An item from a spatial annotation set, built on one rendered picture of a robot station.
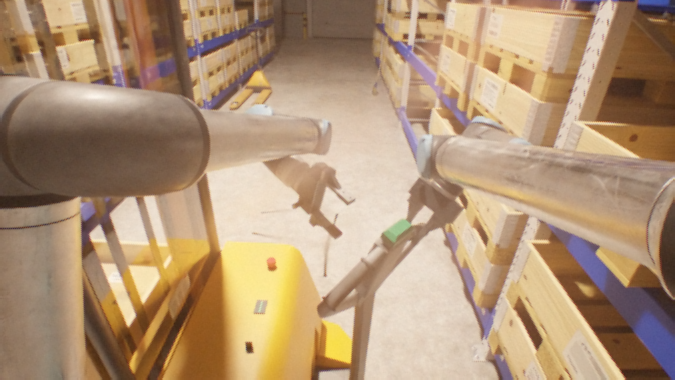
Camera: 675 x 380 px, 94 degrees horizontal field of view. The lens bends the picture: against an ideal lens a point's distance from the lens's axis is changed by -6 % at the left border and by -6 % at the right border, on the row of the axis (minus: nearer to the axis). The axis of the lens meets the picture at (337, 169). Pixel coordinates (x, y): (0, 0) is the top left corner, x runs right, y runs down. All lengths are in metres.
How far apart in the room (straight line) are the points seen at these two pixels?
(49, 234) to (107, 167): 0.13
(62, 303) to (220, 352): 0.79
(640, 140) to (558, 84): 0.36
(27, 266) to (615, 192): 0.56
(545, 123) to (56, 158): 1.63
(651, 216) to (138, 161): 0.42
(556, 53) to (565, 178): 1.28
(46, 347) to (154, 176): 0.25
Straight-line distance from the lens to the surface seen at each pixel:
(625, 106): 1.89
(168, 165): 0.38
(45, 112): 0.38
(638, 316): 1.36
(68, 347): 0.55
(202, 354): 1.25
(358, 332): 1.10
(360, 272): 0.77
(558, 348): 1.59
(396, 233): 0.77
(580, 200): 0.36
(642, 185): 0.33
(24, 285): 0.49
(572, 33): 1.65
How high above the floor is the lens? 1.90
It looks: 28 degrees down
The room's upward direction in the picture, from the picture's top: 2 degrees clockwise
